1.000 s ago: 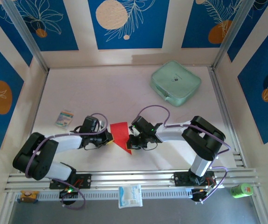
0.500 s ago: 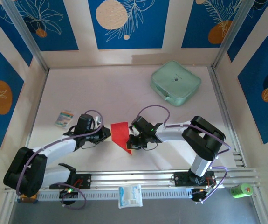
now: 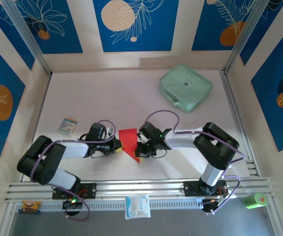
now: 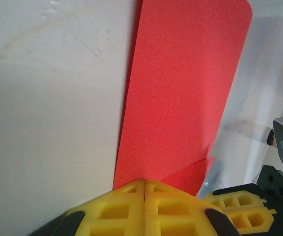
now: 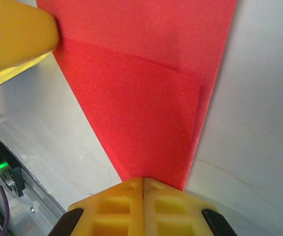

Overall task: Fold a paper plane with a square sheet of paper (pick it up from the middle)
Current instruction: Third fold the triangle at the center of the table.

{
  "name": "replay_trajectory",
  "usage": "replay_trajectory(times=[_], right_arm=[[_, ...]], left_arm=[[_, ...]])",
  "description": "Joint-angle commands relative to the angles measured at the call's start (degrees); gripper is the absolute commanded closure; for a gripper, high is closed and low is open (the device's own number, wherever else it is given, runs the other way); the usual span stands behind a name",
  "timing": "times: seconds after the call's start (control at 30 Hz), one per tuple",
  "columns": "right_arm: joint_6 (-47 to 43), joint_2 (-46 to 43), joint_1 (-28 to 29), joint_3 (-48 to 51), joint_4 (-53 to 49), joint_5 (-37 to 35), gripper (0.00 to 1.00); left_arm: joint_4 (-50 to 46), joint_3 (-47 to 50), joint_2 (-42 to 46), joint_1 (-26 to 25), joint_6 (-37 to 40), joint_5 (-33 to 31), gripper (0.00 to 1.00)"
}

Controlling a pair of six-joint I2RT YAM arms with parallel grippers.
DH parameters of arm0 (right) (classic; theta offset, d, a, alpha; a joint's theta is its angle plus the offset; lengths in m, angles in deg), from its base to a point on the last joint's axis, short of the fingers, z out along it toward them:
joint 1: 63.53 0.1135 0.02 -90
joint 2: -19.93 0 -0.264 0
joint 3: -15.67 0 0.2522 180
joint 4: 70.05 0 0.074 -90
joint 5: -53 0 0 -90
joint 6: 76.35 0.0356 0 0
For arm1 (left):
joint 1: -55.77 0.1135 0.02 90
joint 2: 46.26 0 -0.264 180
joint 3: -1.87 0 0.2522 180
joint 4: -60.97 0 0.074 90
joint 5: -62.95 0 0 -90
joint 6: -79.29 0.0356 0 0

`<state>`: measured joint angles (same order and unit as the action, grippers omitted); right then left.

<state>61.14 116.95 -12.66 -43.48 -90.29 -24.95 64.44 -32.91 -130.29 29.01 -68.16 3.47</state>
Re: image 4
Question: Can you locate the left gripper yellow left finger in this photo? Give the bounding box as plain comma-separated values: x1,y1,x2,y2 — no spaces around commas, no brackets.
30,179,146,236

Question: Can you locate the red square paper sheet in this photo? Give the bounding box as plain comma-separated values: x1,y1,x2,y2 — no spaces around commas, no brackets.
113,0,254,197

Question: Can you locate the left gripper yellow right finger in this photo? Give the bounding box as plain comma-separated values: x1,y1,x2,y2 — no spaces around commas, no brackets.
145,179,242,236

